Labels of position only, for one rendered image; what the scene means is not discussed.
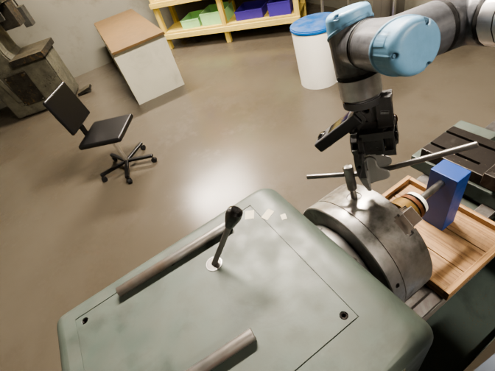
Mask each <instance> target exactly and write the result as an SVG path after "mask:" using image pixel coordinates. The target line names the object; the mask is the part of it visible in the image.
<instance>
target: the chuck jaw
mask: <svg viewBox="0 0 495 371"><path fill-rule="evenodd" d="M399 210H400V211H401V212H402V213H403V214H402V215H401V216H397V215H396V216H394V218H395V219H396V220H395V221H394V222H395V223H396V224H397V225H398V226H399V227H400V228H401V229H402V230H403V232H404V233H405V235H407V234H409V236H410V235H411V234H412V232H411V230H413V229H414V227H415V226H416V225H417V224H418V223H419V222H420V221H422V220H423V219H422V218H421V217H420V216H419V215H418V213H417V212H416V211H415V210H414V208H413V207H412V206H410V207H407V206H404V207H402V208H399Z"/></svg>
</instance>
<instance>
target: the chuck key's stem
mask: <svg viewBox="0 0 495 371"><path fill-rule="evenodd" d="M343 172H344V175H345V182H346V185H347V189H348V191H350V195H351V199H356V198H357V192H356V190H357V183H356V179H355V177H353V173H354V168H353V166H352V165H349V164H348V165H345V166H344V167H343Z"/></svg>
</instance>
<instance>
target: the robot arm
mask: <svg viewBox="0 0 495 371"><path fill-rule="evenodd" d="M326 31H327V36H328V38H327V42H328V43H329V48H330V51H331V57H332V61H333V65H334V71H335V75H336V78H337V86H338V89H339V93H340V99H341V101H343V108H344V110H347V111H349V112H347V113H346V114H345V115H344V116H343V117H341V118H340V119H339V120H337V121H336V122H335V123H333V125H331V126H330V127H329V128H327V129H326V130H324V131H322V132H321V133H320V134H319V136H318V137H317V140H316V142H315V147H316V148H317V149H318V150H319V151H320V152H323V151H324V150H325V149H327V148H329V147H330V146H332V145H333V144H334V143H335V142H337V141H338V140H340V139H341V138H342V137H343V136H345V135H347V134H348V133H349V134H350V145H351V152H352V154H353V156H354V165H355V168H356V171H357V174H358V177H359V179H360V181H361V183H362V184H363V185H364V187H366V188H367V190H368V191H372V189H371V183H374V182H377V181H380V180H385V179H387V178H389V177H390V171H389V170H387V169H383V168H381V167H384V166H388V165H390V164H391V163H392V159H391V157H389V156H387V155H397V153H396V145H397V144H398V143H399V132H398V125H397V121H398V117H397V115H396V114H394V112H393V100H392V98H393V92H392V89H388V90H384V91H383V90H382V89H383V87H382V78H381V74H383V75H385V76H389V77H411V76H414V75H416V74H419V73H421V72H422V71H424V70H425V68H426V67H427V66H428V65H429V64H430V63H432V61H433V60H434V59H435V57H436V56H438V55H440V54H443V53H446V52H449V51H451V50H453V49H456V48H458V47H461V46H490V47H495V0H434V1H430V2H428V3H426V4H422V5H420V6H417V7H414V8H412V9H410V10H407V11H404V12H402V13H399V14H397V15H393V16H390V17H384V18H374V13H373V12H372V8H371V4H370V3H369V2H367V1H361V2H358V3H355V4H351V5H348V6H346V7H343V8H341V9H338V10H336V11H334V12H333V13H331V14H330V15H329V16H328V17H327V18H326Z"/></svg>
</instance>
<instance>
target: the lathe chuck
mask: <svg viewBox="0 0 495 371"><path fill-rule="evenodd" d="M356 192H357V193H358V194H361V196H362V197H361V199H359V200H357V201H354V202H352V201H349V200H347V196H348V195H349V194H350V191H348V189H347V185H346V184H343V185H341V186H339V187H338V188H336V189H334V190H333V191H332V192H331V193H329V194H327V195H326V196H325V197H324V198H322V199H320V200H319V201H318V202H329V203H331V204H334V205H336V206H338V207H340V208H342V209H343V210H345V211H347V212H349V213H350V214H351V215H352V216H354V217H355V218H356V219H358V220H359V221H360V222H361V223H362V224H364V226H366V228H367V229H369V231H371V232H372V234H373V235H374V236H375V237H376V238H377V239H378V240H379V242H380V243H381V244H382V246H383V247H384V248H385V249H386V250H387V252H388V254H389V255H390V257H391V258H392V259H393V261H394V263H395V265H396V266H397V268H398V270H399V272H400V275H401V277H402V280H403V282H404V287H405V293H406V296H405V300H404V302H405V301H406V300H407V299H409V298H410V297H411V296H412V295H413V294H414V293H416V292H417V291H418V290H419V289H420V288H421V287H422V286H423V285H424V284H425V283H426V282H428V281H429V279H430V278H431V276H432V259H431V256H430V253H429V250H428V248H427V245H426V243H425V241H424V240H423V238H422V236H421V234H420V233H419V232H418V230H417V229H416V228H414V229H413V230H411V232H412V234H411V235H410V236H409V234H407V235H405V233H404V232H403V230H402V229H401V228H400V227H399V226H398V225H397V224H396V223H395V222H394V221H395V220H396V219H395V218H394V216H396V215H397V216H401V215H402V214H403V213H402V212H401V211H400V210H399V209H398V208H397V207H396V206H395V205H394V204H393V203H392V202H391V201H389V200H388V199H386V198H385V197H383V196H382V195H381V194H379V193H377V192H375V191H374V190H372V191H368V190H367V188H366V187H364V186H363V185H358V184H357V190H356Z"/></svg>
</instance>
